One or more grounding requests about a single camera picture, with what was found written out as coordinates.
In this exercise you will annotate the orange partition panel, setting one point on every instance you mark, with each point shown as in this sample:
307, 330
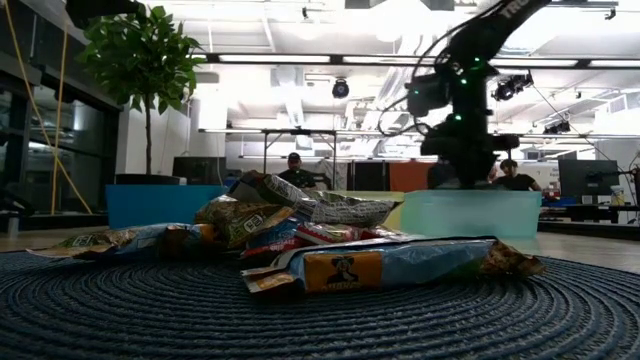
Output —
407, 176

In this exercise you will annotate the green orange granola bar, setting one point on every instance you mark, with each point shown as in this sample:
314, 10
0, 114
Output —
100, 242
235, 220

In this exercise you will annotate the black computer monitor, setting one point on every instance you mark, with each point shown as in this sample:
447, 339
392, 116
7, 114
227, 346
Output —
200, 170
587, 180

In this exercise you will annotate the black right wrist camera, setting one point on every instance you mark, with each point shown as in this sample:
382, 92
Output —
427, 95

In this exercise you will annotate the blue granola bar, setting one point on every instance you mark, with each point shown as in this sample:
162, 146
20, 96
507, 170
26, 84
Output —
425, 270
277, 232

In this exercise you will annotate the green leafy plant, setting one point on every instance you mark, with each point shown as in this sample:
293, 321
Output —
140, 55

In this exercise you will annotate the black dome ceiling camera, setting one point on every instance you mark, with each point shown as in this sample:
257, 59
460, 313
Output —
340, 89

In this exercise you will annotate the black track light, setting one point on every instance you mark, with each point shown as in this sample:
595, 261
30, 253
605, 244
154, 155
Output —
557, 128
510, 87

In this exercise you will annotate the silver wrapped granola bar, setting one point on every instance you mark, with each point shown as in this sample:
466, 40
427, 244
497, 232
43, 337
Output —
340, 210

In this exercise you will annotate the yellow plastic bin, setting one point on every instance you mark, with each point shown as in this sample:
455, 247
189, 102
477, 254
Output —
370, 195

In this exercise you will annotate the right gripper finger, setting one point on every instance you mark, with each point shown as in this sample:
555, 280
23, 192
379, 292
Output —
444, 179
480, 177

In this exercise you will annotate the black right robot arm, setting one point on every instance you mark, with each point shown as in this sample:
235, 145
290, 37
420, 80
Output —
492, 30

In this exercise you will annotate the dark round plate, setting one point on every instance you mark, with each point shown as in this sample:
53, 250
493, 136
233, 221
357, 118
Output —
150, 320

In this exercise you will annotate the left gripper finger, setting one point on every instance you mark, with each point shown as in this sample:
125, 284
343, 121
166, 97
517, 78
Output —
100, 10

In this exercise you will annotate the long overhead light beam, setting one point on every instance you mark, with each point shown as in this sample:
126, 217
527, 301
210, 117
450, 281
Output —
337, 60

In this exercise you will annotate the green plastic bin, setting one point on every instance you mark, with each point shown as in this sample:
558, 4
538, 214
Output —
470, 215

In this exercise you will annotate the black metal frame stand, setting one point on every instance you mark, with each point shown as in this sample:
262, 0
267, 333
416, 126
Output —
300, 132

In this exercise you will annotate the blue plastic bin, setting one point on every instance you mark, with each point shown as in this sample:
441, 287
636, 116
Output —
150, 207

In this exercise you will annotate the person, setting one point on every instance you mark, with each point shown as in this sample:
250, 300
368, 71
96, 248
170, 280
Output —
517, 180
297, 175

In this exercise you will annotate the dark office desk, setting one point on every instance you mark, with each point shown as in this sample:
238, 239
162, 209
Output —
590, 212

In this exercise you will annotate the small white cylinder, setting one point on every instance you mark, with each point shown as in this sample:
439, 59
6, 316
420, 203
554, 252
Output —
13, 227

